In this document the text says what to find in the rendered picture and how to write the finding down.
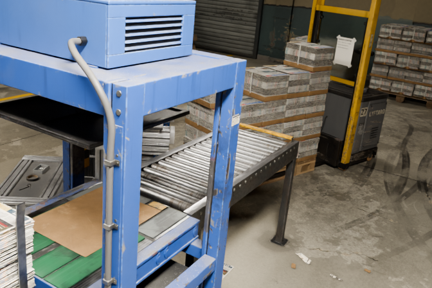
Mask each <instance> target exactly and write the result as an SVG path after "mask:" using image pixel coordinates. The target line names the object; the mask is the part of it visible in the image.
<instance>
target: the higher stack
mask: <svg viewBox="0 0 432 288"><path fill-rule="evenodd" d="M286 46H287V47H286V48H285V59H284V60H286V61H289V62H294V63H297V64H302V65H305V66H310V67H313V68H316V67H325V66H331V65H332V63H333V54H334V49H335V48H333V47H330V46H324V45H319V44H315V43H311V42H288V43H287V45H286ZM286 66H287V65H286ZM290 67H292V66H290ZM292 68H296V69H300V68H297V67H292ZM300 70H304V69H300ZM304 71H307V70H304ZM307 72H310V73H311V76H310V82H309V90H308V91H318V90H324V89H328V86H329V82H330V73H331V72H330V71H316V72H311V71H307ZM325 101H326V94H316V95H311V96H307V102H306V106H305V107H306V112H305V114H312V113H318V112H323V111H324V110H325ZM322 120H323V118H322V116H317V117H312V118H304V123H303V130H302V131H303V132H302V137H303V136H308V135H312V134H317V133H320V132H321V126H322V123H323V121H322ZM319 141H320V138H319V137H317V138H312V139H306V140H303V141H300V151H299V154H298V158H303V157H306V156H311V155H314V154H316V153H317V150H318V148H317V147H318V143H319ZM315 162H316V158H312V159H308V160H305V161H301V162H298V163H297V169H296V176H297V175H300V174H304V173H306V172H310V171H313V170H314V166H315Z"/></svg>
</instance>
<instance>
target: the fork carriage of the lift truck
mask: <svg viewBox="0 0 432 288"><path fill-rule="evenodd" d="M342 142H343V140H342V139H339V138H337V137H335V136H332V135H330V134H327V133H324V132H321V134H320V137H319V143H318V147H317V148H318V150H317V156H316V157H317V158H321V159H324V160H325V162H326V163H328V164H330V165H332V166H334V167H335V166H338V162H339V156H340V152H341V146H342Z"/></svg>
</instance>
